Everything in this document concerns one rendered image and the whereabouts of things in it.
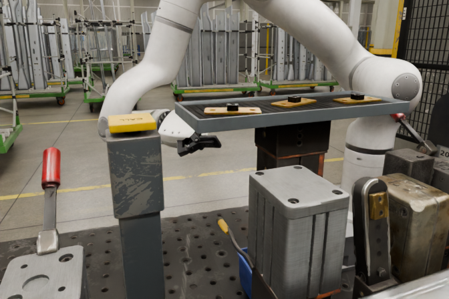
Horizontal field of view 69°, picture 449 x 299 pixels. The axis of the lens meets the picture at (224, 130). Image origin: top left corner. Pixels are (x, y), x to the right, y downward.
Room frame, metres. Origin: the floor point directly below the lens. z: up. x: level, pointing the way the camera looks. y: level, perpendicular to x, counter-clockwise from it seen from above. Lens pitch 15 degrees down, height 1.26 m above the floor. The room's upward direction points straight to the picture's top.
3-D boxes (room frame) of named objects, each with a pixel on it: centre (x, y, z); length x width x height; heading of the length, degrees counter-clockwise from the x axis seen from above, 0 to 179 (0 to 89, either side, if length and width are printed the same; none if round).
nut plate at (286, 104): (0.55, -0.12, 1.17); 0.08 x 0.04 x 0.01; 132
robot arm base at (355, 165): (0.84, -0.39, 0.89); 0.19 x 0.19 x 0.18
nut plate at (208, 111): (0.48, -0.01, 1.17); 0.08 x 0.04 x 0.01; 91
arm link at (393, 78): (0.80, -0.39, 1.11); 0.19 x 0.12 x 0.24; 4
